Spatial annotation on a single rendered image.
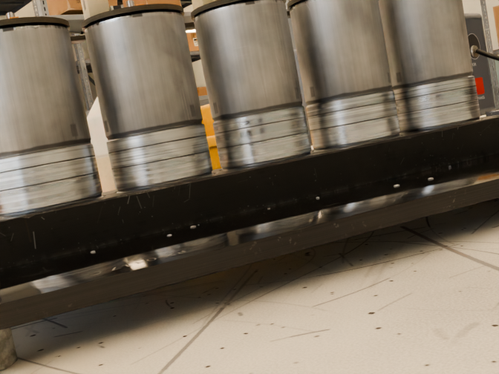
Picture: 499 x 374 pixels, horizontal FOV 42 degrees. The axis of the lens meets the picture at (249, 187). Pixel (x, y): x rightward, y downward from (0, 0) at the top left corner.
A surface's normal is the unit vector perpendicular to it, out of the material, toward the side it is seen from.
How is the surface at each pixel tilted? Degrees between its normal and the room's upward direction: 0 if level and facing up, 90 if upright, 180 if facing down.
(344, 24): 90
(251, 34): 90
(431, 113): 90
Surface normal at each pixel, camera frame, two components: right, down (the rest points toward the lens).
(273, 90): 0.40, 0.00
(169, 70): 0.62, -0.05
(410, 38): -0.50, 0.17
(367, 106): 0.16, 0.05
